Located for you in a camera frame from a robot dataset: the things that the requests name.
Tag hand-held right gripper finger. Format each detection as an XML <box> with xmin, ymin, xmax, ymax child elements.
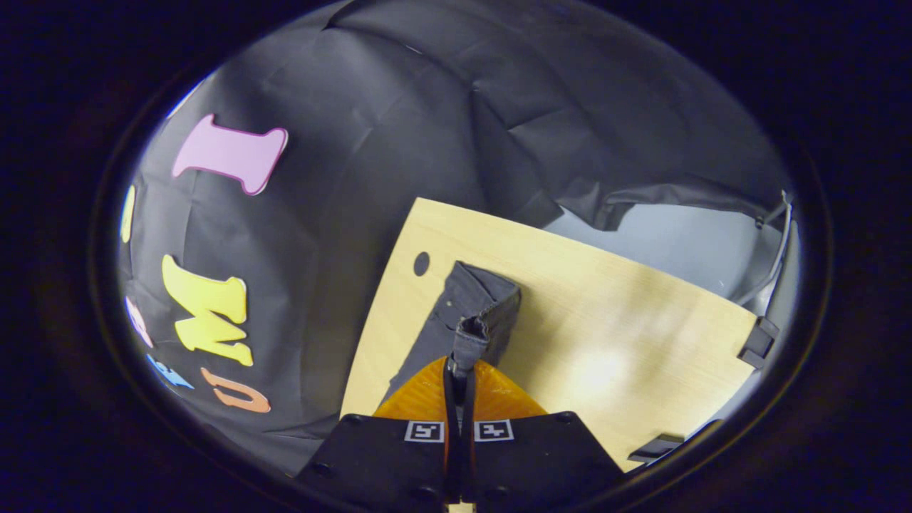
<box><xmin>296</xmin><ymin>355</ymin><xmax>461</xmax><ymax>513</ymax></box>
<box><xmin>460</xmin><ymin>358</ymin><xmax>626</xmax><ymax>513</ymax></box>

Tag black jeans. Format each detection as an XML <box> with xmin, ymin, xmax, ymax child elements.
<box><xmin>385</xmin><ymin>261</ymin><xmax>523</xmax><ymax>408</ymax></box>

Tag black backdrop cloth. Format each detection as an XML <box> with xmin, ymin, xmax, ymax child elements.
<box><xmin>118</xmin><ymin>0</ymin><xmax>792</xmax><ymax>478</ymax></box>

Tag black table bracket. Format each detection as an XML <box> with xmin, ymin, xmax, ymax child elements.
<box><xmin>627</xmin><ymin>432</ymin><xmax>686</xmax><ymax>464</ymax></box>
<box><xmin>737</xmin><ymin>317</ymin><xmax>782</xmax><ymax>369</ymax></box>

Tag grey cable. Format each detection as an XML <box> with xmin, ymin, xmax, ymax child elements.
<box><xmin>734</xmin><ymin>189</ymin><xmax>796</xmax><ymax>307</ymax></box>

